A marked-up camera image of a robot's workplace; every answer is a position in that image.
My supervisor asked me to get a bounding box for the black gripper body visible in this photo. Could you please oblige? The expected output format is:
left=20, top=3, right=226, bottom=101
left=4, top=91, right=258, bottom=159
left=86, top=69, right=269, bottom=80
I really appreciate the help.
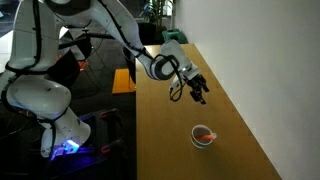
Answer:
left=182, top=64, right=205, bottom=95

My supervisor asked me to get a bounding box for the orange marker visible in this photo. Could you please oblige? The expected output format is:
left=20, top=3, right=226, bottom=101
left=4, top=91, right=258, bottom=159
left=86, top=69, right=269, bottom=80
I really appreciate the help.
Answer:
left=195, top=135, right=213, bottom=140

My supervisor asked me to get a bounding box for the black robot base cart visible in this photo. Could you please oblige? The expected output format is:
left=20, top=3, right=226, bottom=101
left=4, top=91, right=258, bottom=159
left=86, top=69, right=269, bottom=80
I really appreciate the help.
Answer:
left=40, top=109, right=124, bottom=180

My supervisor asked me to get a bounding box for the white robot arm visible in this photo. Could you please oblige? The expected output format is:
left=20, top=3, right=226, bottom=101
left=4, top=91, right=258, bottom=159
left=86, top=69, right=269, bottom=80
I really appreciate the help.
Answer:
left=0, top=0, right=207, bottom=158

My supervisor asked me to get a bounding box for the green and white cup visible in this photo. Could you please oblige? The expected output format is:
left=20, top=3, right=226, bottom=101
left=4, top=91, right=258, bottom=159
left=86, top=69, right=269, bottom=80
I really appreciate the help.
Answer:
left=190, top=125, right=217, bottom=149

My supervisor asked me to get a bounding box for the green bin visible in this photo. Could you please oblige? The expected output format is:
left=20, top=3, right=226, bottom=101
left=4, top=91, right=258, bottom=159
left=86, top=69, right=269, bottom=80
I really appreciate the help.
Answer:
left=162, top=29, right=187, bottom=44

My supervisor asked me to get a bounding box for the orange floor mat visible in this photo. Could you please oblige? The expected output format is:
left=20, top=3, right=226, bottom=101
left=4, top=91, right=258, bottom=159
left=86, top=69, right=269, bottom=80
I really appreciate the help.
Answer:
left=112, top=69, right=136, bottom=94

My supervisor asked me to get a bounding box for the potted plant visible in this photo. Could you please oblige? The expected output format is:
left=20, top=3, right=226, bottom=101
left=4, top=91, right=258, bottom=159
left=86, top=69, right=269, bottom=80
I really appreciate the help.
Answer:
left=139, top=0, right=175, bottom=30

